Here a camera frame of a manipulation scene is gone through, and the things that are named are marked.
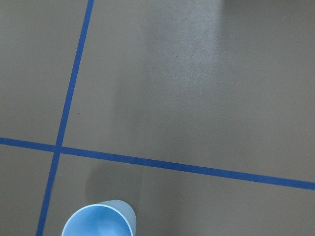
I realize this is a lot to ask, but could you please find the blue cup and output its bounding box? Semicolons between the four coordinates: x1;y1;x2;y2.
62;200;136;236

